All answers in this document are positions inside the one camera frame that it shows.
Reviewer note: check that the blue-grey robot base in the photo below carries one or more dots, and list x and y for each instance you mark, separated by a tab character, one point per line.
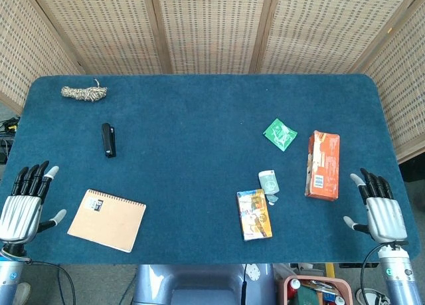
202	285

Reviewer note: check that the black stapler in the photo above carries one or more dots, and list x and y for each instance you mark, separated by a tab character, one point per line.
109	140

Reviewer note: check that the pink storage basket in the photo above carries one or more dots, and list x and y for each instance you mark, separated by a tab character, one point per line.
315	290

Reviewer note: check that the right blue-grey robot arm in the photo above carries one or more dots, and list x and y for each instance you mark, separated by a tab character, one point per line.
400	275

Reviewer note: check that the orange carton box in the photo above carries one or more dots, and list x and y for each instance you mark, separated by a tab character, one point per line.
323	165

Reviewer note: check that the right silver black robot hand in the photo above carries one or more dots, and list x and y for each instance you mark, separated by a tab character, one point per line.
386	217

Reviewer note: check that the white sneaker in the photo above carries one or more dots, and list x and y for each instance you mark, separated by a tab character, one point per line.
372	296

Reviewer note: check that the red bottle with white cap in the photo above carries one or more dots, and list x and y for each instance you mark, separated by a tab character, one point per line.
293	287

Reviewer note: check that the colourful printed small box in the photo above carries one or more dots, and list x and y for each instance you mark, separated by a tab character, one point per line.
255	215

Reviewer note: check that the black equipment on floor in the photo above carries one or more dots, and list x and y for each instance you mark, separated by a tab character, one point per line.
7	137

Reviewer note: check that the tan spiral notebook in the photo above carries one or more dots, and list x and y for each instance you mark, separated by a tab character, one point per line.
108	220

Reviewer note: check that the blue felt table mat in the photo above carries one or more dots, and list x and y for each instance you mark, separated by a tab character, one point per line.
206	145

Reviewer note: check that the green foil sachet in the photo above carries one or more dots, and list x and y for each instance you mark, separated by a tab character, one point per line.
280	135

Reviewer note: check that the woven rattan folding screen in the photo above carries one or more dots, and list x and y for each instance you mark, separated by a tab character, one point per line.
212	29

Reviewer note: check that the small grey-green tube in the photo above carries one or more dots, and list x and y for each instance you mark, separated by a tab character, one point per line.
269	182

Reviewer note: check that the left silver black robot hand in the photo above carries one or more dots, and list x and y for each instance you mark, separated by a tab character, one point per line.
20	215

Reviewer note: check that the grey shoe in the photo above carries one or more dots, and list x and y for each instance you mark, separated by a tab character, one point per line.
20	293

